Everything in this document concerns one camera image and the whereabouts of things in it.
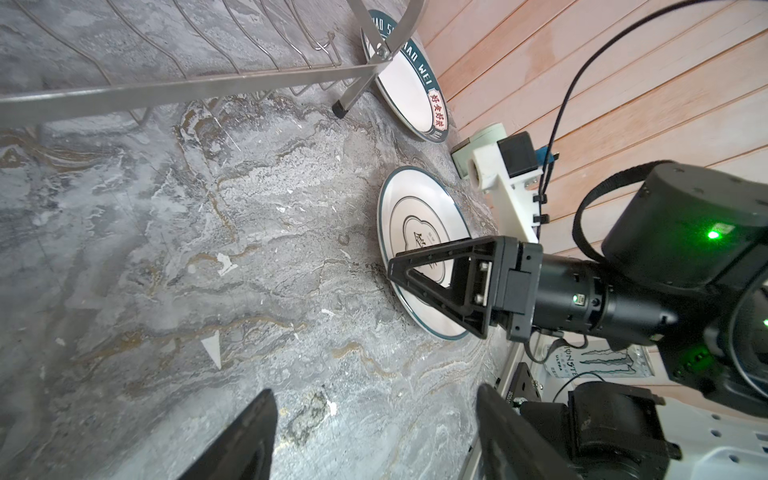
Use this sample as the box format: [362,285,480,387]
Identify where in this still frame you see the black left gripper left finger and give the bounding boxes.
[180,389,278,480]

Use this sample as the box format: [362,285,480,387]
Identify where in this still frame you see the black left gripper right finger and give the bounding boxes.
[476,384,579,480]

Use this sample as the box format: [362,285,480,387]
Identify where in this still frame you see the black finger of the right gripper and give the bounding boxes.
[387,236,501,339]

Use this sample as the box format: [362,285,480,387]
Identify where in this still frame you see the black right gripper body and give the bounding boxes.
[488,236,678,348]

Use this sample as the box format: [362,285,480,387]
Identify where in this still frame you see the white plate with cloud outline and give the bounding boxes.
[376,166,470,341]

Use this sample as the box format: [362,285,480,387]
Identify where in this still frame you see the green rim white plate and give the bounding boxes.
[375,39,449,143]

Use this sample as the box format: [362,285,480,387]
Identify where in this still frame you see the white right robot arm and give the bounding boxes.
[387,160,767,479]

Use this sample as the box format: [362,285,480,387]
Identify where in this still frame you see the steel two-tier dish rack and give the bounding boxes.
[1,1,427,131]

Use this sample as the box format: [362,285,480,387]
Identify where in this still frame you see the silver drink can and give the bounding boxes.
[544,339,655,379]

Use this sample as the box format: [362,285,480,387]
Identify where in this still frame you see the pale green cup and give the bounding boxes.
[450,123,507,179]

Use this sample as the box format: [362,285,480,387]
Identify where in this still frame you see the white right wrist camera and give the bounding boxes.
[468,131,548,243]

